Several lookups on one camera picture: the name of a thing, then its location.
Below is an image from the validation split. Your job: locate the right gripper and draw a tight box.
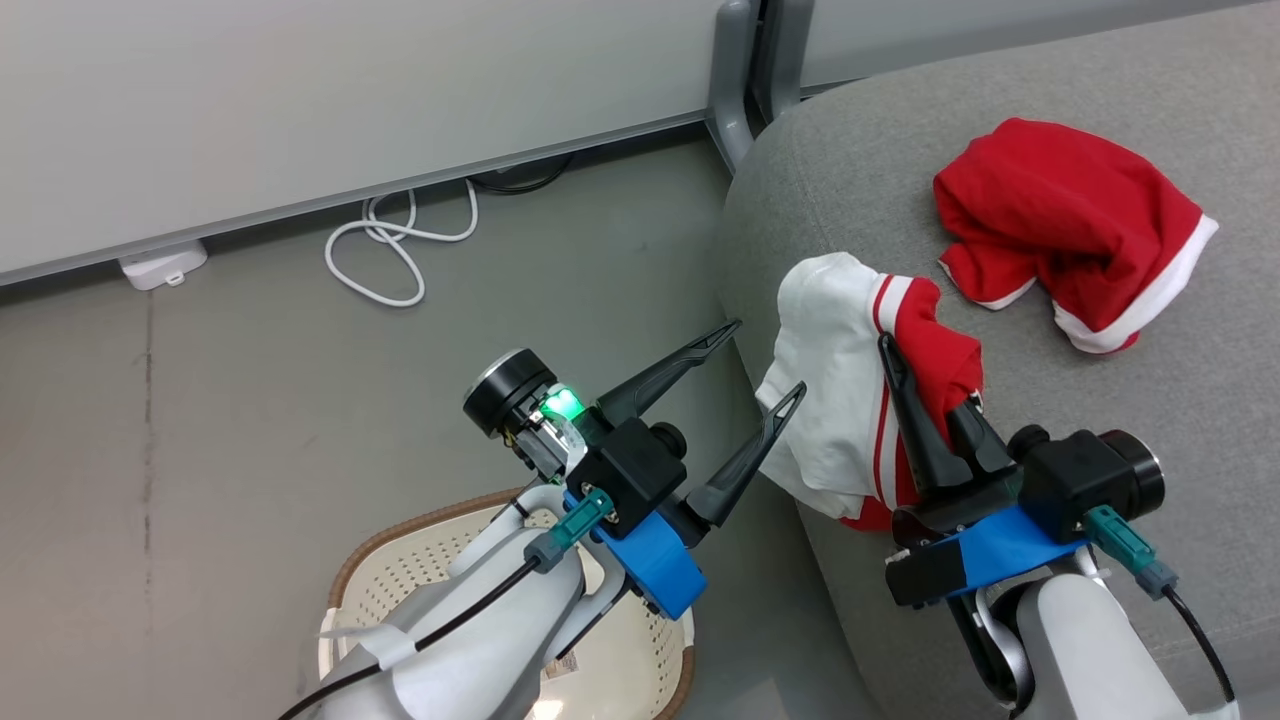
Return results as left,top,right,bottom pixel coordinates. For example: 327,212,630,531
878,333,1166,609

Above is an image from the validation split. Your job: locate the black floor cable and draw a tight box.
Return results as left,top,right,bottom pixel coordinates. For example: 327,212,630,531
468,152,576,196

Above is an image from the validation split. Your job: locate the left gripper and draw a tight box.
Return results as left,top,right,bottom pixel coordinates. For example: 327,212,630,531
463,320,807,621

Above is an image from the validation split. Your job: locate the white power adapter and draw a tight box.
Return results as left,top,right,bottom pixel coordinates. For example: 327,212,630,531
118,238,209,292

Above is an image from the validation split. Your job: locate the grey fabric sofa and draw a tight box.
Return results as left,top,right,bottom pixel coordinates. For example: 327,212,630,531
718,0,1280,720

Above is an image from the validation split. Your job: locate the white garment with red stripes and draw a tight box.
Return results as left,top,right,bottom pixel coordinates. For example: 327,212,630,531
755,252,986,533

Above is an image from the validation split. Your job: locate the white looped floor cable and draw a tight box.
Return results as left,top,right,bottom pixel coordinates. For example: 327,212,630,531
323,178,481,309

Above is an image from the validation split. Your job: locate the red garment with white trim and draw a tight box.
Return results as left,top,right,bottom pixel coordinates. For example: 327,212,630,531
933,117,1221,356

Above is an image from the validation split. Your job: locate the cream laundry basket brown rim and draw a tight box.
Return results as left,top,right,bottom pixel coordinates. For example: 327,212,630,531
318,488,696,720

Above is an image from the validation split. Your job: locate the black cable with teal plug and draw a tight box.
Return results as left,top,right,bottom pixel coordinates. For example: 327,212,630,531
278,488,616,720
1085,505,1239,706

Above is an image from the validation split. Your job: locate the grey partition foot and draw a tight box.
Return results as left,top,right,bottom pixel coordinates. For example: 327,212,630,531
705,0,816,173

